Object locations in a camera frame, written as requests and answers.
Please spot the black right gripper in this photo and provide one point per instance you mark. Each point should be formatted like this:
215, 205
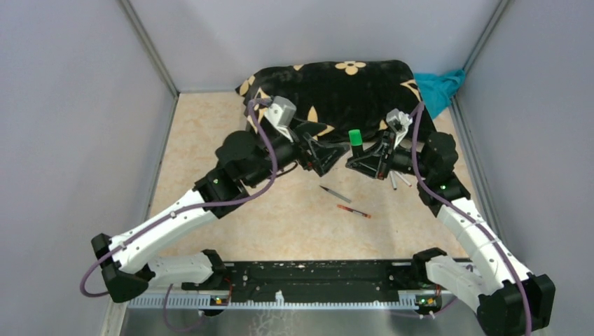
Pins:
373, 165

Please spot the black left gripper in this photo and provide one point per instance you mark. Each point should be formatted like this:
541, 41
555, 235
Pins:
305, 148

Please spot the black marker with green tip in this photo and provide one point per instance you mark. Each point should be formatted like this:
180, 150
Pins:
357, 151

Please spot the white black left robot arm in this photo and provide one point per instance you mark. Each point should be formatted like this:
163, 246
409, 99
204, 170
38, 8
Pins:
246, 166

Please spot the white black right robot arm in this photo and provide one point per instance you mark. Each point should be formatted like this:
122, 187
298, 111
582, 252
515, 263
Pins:
506, 297

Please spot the grey checkered pen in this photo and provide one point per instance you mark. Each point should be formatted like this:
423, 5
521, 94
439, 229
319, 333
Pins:
336, 194

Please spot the red orange pen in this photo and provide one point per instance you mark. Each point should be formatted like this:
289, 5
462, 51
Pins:
353, 211

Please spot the white marker with black cap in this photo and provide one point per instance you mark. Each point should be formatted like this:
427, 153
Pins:
393, 180

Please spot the white marker with red tip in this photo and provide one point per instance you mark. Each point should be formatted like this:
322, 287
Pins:
404, 179

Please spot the black pillow with beige flowers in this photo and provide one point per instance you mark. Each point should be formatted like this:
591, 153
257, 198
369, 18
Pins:
345, 94

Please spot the teal cloth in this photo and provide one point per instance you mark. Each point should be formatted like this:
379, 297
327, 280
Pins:
438, 90

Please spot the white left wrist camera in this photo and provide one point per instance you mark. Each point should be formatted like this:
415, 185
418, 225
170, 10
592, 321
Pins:
280, 114

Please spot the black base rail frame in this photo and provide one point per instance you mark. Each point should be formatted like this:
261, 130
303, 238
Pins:
310, 285

